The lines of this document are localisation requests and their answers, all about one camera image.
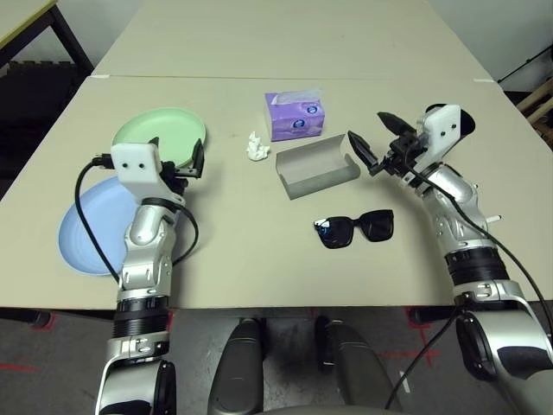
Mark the white tissue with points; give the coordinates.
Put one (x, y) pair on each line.
(257, 149)

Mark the grey glasses case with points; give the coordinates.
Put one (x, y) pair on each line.
(315, 173)

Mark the white table tape strip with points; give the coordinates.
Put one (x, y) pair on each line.
(483, 80)
(100, 76)

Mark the red floor tape corner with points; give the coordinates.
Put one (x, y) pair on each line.
(48, 324)
(421, 327)

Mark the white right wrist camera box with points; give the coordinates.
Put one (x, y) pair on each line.
(440, 127)

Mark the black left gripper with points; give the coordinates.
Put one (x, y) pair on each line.
(175, 177)

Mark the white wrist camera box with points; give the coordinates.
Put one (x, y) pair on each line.
(136, 162)
(440, 127)

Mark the red floor tape line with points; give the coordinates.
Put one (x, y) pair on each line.
(17, 368)

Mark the grey robot torso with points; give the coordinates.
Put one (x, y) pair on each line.
(324, 410)

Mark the grey robot right leg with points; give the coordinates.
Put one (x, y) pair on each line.
(354, 367)

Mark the grey robot leg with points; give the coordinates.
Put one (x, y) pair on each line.
(235, 372)
(354, 367)

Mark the blue plastic plate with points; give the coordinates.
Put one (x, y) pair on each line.
(95, 225)

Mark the red floor tape cross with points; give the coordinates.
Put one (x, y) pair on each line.
(427, 354)

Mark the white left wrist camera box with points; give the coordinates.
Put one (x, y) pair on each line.
(136, 162)

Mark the green plastic plate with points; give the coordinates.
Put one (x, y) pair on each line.
(151, 129)

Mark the black table foot bar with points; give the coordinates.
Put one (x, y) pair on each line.
(86, 314)
(26, 317)
(432, 315)

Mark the side table with black frame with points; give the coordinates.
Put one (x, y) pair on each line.
(17, 17)

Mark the black foam floor mat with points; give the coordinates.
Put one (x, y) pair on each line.
(34, 108)

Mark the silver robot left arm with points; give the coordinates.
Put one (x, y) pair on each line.
(147, 268)

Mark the black sunglasses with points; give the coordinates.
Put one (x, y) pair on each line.
(337, 233)

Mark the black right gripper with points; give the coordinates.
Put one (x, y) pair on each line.
(404, 151)

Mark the wooden stool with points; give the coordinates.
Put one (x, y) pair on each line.
(542, 99)

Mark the white floor tape strip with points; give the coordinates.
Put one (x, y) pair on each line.
(404, 381)

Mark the black stand rod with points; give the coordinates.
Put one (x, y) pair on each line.
(525, 62)

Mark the purple tissue box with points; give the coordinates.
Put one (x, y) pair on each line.
(294, 121)

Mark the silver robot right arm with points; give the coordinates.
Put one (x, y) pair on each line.
(458, 207)

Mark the grey robot left leg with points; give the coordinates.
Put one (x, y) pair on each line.
(235, 372)

